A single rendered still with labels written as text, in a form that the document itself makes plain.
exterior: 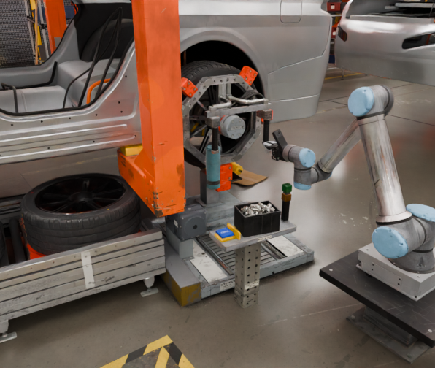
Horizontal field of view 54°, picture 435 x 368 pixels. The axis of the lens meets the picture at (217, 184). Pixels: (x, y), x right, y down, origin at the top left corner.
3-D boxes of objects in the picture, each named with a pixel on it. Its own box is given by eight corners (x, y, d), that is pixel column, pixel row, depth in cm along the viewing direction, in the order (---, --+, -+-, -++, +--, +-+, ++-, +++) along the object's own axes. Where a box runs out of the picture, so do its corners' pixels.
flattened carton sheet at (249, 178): (223, 163, 430) (224, 160, 428) (267, 178, 395) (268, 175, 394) (202, 172, 410) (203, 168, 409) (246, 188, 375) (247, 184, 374)
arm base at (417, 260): (441, 260, 202) (445, 242, 198) (423, 276, 191) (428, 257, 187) (402, 244, 215) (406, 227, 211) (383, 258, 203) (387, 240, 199)
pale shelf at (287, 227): (277, 217, 237) (277, 212, 236) (296, 231, 224) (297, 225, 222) (209, 236, 219) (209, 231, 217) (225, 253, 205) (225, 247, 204)
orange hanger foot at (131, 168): (143, 169, 278) (139, 117, 264) (174, 199, 235) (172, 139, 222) (118, 173, 270) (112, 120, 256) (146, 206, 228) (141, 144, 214)
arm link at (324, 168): (393, 76, 191) (316, 167, 241) (376, 79, 184) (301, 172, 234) (410, 94, 187) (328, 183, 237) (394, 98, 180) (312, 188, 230)
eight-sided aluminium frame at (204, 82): (254, 154, 286) (258, 71, 264) (260, 157, 281) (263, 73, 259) (179, 168, 262) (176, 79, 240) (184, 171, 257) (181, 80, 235)
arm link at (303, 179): (317, 188, 227) (318, 165, 223) (302, 193, 221) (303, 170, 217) (304, 183, 234) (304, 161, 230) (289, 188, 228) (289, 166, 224)
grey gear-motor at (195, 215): (181, 227, 296) (179, 181, 281) (209, 257, 262) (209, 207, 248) (157, 234, 288) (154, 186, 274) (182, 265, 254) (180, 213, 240)
